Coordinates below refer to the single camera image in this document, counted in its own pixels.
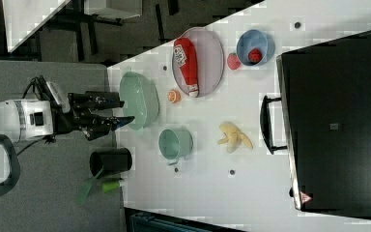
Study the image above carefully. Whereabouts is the white side table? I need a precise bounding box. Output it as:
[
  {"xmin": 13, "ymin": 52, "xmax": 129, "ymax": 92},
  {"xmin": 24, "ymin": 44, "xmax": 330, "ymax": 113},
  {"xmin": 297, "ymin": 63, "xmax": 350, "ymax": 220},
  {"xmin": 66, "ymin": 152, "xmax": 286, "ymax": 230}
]
[{"xmin": 1, "ymin": 0, "xmax": 71, "ymax": 53}]

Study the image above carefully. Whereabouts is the black cylinder cup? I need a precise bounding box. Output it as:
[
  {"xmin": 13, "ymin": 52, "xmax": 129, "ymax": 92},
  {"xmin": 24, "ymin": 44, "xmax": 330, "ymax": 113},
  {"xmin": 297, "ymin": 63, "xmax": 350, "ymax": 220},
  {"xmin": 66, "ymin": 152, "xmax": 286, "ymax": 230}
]
[{"xmin": 90, "ymin": 148, "xmax": 133, "ymax": 178}]

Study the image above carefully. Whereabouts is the blue bowl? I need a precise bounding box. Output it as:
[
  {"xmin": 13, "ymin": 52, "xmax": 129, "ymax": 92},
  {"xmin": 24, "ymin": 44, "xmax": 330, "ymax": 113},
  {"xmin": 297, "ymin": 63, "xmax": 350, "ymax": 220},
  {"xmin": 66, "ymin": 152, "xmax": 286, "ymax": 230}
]
[{"xmin": 236, "ymin": 29, "xmax": 275, "ymax": 67}]

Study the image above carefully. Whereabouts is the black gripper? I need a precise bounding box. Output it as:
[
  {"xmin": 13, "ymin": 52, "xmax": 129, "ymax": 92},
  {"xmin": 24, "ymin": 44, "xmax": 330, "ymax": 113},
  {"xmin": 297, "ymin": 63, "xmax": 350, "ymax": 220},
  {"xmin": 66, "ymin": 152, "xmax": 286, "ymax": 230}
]
[{"xmin": 51, "ymin": 92, "xmax": 135, "ymax": 141}]

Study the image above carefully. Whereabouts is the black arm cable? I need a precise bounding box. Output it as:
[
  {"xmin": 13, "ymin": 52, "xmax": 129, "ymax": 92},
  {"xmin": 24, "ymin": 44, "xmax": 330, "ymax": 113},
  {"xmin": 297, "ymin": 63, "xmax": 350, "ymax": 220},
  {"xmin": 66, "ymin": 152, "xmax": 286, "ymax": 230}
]
[{"xmin": 15, "ymin": 75, "xmax": 51, "ymax": 157}]

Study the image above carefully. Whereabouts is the red plush ketchup bottle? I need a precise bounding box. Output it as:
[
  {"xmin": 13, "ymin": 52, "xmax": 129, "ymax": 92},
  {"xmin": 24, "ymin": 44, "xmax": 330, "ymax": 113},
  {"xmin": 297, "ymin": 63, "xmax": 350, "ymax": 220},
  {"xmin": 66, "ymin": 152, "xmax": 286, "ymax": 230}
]
[{"xmin": 173, "ymin": 37, "xmax": 199, "ymax": 98}]

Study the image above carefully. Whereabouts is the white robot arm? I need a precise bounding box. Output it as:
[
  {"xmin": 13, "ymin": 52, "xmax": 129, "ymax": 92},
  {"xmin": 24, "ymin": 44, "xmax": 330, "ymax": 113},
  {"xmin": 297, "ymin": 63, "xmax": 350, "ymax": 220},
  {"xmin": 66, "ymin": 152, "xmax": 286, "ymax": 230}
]
[{"xmin": 0, "ymin": 92, "xmax": 134, "ymax": 197}]

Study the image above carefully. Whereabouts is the orange slice toy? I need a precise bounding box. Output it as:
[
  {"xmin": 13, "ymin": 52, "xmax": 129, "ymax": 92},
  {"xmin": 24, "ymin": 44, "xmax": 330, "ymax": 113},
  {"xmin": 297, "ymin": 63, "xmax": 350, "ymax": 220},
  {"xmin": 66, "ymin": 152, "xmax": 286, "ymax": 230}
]
[{"xmin": 167, "ymin": 89, "xmax": 181, "ymax": 103}]

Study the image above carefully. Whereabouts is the red strawberry toy on table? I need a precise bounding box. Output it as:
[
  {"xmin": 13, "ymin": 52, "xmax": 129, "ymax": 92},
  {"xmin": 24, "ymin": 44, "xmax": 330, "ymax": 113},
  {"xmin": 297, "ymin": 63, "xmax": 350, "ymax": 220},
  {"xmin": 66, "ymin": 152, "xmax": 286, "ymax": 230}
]
[{"xmin": 227, "ymin": 52, "xmax": 241, "ymax": 71}]

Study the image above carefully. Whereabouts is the green mug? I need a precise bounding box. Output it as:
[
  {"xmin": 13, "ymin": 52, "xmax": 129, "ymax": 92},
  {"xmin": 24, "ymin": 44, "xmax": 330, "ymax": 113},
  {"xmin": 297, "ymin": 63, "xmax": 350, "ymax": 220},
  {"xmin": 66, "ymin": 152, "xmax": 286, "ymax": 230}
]
[{"xmin": 158, "ymin": 127, "xmax": 193, "ymax": 165}]

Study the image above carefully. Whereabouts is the red strawberry toy in bowl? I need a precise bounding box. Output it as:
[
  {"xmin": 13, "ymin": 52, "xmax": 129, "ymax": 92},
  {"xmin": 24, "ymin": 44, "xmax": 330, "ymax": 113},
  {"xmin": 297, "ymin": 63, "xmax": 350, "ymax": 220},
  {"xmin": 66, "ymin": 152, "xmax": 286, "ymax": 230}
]
[{"xmin": 248, "ymin": 48, "xmax": 262, "ymax": 64}]

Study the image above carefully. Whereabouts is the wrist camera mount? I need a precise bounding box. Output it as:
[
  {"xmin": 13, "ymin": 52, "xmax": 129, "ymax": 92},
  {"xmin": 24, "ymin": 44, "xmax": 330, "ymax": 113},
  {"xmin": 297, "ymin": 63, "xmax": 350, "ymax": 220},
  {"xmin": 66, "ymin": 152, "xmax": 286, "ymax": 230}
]
[{"xmin": 46, "ymin": 81, "xmax": 71, "ymax": 113}]

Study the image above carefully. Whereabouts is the green marker pen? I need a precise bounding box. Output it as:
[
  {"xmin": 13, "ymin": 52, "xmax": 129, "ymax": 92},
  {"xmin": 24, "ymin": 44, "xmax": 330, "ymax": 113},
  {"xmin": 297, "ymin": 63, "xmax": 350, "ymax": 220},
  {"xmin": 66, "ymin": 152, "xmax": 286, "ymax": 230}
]
[{"xmin": 101, "ymin": 179, "xmax": 125, "ymax": 193}]

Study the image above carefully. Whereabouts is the yellow plush peeled banana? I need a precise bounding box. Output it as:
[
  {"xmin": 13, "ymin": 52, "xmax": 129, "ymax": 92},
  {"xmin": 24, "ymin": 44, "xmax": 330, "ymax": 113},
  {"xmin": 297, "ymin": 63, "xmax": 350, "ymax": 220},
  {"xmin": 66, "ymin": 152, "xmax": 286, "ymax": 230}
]
[{"xmin": 217, "ymin": 122, "xmax": 253, "ymax": 154}]

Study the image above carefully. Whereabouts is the green colander bowl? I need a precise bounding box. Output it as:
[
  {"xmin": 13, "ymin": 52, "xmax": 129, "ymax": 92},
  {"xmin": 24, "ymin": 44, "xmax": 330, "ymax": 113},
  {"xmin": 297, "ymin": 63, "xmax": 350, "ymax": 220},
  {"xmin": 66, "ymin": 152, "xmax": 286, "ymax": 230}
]
[{"xmin": 119, "ymin": 72, "xmax": 159, "ymax": 131}]

